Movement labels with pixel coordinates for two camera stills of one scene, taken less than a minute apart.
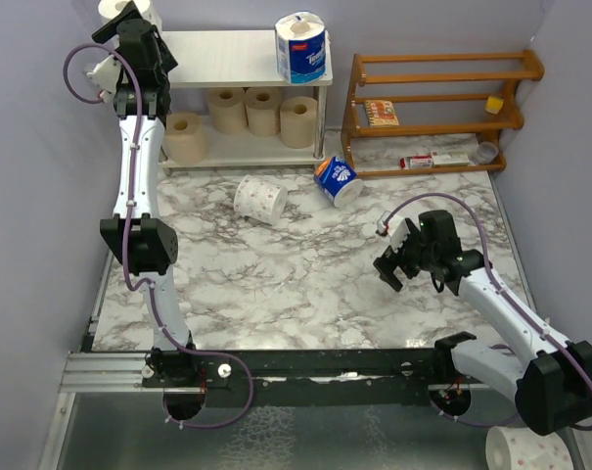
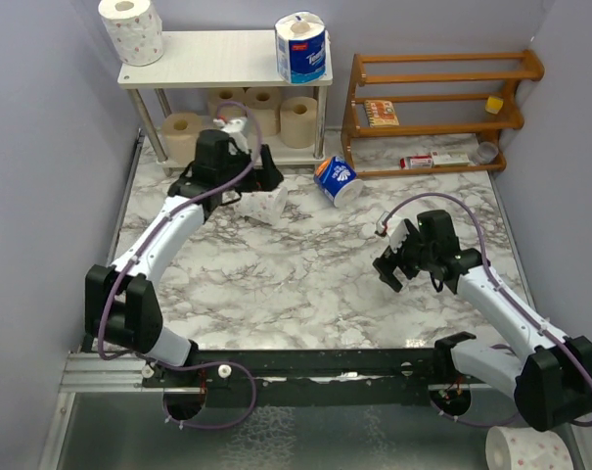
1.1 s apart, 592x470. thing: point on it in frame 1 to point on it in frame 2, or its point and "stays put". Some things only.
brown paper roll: [186, 140] stays put
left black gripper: [106, 31] to [260, 179]
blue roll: [301, 47] stays put
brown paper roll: [298, 116] stays put
